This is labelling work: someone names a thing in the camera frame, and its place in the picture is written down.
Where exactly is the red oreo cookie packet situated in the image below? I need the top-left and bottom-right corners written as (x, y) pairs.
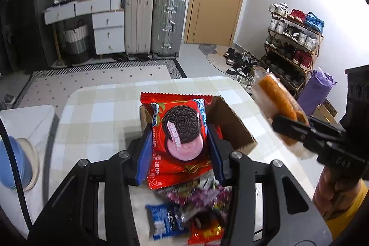
top-left (140, 92), bottom-right (213, 190)

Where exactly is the orange bread packet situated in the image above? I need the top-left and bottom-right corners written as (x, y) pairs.
top-left (251, 66), bottom-right (318, 160)

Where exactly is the person right hand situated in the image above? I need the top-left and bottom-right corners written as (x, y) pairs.
top-left (313, 167), bottom-right (361, 216)

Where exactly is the SF cardboard box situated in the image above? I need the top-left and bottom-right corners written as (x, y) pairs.
top-left (140, 92), bottom-right (257, 155)

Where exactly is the purple candy packet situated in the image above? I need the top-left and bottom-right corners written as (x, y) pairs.
top-left (162, 177), bottom-right (232, 222)

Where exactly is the purple bag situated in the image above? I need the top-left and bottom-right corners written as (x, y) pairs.
top-left (297, 67), bottom-right (336, 116)

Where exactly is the checkered tablecloth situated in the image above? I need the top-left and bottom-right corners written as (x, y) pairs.
top-left (45, 76), bottom-right (315, 200)

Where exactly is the shoe rack with shoes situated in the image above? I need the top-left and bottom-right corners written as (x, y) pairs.
top-left (260, 3), bottom-right (324, 98)

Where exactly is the beige plate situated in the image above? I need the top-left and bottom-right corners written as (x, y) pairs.
top-left (16, 137), bottom-right (39, 191)

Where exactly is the striped laundry basket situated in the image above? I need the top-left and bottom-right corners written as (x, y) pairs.
top-left (62, 19), bottom-right (90, 64)

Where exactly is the silver suitcase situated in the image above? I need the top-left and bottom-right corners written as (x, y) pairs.
top-left (151, 0), bottom-right (186, 57)

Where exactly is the white drawer desk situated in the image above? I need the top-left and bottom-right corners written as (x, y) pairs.
top-left (44, 0), bottom-right (125, 64)

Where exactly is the beige suitcase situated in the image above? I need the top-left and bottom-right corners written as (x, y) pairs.
top-left (124, 0), bottom-right (154, 55)

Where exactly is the black refrigerator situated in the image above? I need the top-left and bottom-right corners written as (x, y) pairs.
top-left (1, 0), bottom-right (57, 71)

